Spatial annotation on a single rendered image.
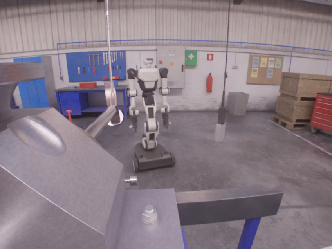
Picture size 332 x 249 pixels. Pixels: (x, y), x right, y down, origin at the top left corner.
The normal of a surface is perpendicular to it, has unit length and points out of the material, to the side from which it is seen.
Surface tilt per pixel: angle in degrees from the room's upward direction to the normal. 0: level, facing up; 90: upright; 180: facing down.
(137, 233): 0
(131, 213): 0
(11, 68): 90
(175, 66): 90
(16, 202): 90
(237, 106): 93
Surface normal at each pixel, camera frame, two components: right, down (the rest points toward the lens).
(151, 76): 0.30, 0.30
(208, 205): 0.07, 0.32
